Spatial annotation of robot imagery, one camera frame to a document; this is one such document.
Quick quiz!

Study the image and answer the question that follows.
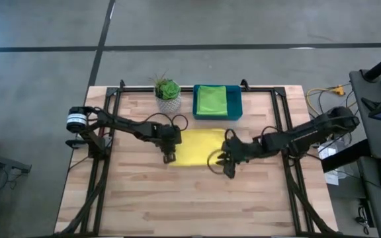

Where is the white paper sheet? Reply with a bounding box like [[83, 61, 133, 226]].
[[317, 140, 339, 160], [324, 171, 340, 186]]

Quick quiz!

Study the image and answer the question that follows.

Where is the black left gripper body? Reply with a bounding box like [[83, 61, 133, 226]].
[[159, 124, 183, 155]]

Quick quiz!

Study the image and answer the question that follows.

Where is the black desk crossbar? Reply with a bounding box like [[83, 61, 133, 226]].
[[321, 138, 372, 173]]

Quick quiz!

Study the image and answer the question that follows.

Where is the black metal table frame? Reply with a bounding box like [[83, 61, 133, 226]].
[[54, 79, 340, 237]]

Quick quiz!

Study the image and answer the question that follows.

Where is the green microfiber towel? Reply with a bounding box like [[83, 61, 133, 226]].
[[196, 85, 228, 116]]

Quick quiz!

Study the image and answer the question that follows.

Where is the succulent in triangle-patterned pot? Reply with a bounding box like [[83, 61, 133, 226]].
[[149, 71, 182, 114]]

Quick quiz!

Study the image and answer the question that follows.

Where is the blue plastic bin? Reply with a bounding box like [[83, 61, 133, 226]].
[[192, 84, 243, 121]]

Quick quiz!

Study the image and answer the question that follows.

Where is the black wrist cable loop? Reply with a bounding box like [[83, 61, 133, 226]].
[[224, 128, 238, 141], [144, 112, 189, 132]]

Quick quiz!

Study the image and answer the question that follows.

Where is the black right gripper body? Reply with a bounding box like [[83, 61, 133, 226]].
[[222, 137, 265, 165]]

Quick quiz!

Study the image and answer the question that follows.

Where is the yellow extension cable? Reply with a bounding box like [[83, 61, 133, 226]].
[[306, 85, 346, 120]]

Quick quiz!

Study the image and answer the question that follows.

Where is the yellow microfiber towel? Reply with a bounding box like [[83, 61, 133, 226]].
[[169, 128, 228, 167]]

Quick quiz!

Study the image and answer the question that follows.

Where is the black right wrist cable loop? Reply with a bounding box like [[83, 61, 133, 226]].
[[224, 128, 238, 141]]

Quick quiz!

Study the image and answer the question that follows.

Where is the black left wrist cable loop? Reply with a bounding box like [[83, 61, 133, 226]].
[[144, 112, 189, 132]]

